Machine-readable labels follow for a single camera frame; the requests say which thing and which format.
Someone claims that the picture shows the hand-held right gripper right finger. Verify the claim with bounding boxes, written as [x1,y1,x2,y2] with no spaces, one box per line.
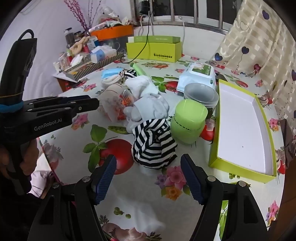
[180,153,270,241]

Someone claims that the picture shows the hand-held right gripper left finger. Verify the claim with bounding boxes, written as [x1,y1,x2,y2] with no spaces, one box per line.
[28,154,117,241]

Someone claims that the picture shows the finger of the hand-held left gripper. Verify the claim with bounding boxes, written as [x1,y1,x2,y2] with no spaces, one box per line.
[23,98,99,123]
[29,95,93,104]

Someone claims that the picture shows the beige floral cloth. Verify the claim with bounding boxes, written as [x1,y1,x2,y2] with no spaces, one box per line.
[99,83,136,122]

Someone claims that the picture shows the blue face mask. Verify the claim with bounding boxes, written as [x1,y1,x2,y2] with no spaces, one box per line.
[101,69,122,84]

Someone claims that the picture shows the large striped cloth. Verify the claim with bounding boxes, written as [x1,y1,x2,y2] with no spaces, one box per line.
[132,119,178,171]

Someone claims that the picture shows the white sock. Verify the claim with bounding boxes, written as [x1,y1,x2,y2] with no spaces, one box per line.
[125,75,160,99]

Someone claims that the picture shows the white cloth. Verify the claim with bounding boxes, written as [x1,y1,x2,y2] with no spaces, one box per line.
[124,94,170,133]

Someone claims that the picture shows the green cloth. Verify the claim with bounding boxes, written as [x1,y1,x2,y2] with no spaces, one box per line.
[130,63,153,78]

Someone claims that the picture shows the green box lid tray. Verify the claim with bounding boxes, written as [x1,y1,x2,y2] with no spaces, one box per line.
[208,79,277,183]

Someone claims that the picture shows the person's left forearm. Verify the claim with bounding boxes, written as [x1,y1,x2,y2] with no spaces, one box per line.
[0,171,42,241]

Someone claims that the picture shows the person's left hand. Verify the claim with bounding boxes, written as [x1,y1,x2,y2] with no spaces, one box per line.
[20,139,40,176]

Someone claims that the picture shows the white paper sheet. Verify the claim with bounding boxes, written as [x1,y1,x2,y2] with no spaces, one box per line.
[52,70,88,83]

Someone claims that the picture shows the clear plastic organizer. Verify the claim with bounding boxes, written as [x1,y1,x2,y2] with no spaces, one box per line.
[53,52,70,72]

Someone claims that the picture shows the striped cardboard box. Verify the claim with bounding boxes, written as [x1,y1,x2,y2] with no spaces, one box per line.
[63,52,125,80]

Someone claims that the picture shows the crumpled white tissue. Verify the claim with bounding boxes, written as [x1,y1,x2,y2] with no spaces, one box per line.
[69,54,85,66]

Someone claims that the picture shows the green plastic bowl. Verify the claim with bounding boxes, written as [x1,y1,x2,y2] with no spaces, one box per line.
[170,115,206,146]
[174,99,208,131]

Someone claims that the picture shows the blue white tissue pack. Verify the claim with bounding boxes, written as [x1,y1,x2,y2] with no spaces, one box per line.
[90,46,117,63]

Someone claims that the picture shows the beige braided cloth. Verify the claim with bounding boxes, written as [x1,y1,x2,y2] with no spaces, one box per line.
[69,37,90,55]

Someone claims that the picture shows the dark glass jar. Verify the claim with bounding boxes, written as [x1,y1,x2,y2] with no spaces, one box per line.
[64,28,73,46]

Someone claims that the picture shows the grey glossy box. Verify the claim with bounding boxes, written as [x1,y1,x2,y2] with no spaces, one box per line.
[99,38,130,55]

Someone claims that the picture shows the orange box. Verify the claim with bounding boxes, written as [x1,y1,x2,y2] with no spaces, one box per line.
[91,25,134,42]

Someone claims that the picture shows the purple flower branches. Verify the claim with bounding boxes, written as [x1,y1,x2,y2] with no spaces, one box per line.
[63,0,93,31]

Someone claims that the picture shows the green cardboard box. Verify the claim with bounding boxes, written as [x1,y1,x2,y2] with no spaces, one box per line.
[126,35,183,63]

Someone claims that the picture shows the pile of assorted packets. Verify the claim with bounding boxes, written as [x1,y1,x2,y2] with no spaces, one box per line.
[92,13,133,30]

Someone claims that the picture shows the wet wipes pack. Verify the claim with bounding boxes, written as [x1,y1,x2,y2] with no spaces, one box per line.
[177,62,216,93]

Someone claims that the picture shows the black power adapter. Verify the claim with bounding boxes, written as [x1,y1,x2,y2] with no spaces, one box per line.
[139,0,151,13]

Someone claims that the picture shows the steel window railing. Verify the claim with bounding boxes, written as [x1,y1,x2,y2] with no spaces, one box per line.
[129,0,234,35]

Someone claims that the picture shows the cream heart print curtain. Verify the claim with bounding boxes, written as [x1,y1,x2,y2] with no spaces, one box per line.
[209,0,296,121]

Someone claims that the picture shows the black cable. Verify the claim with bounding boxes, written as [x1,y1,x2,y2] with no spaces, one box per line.
[120,11,151,63]

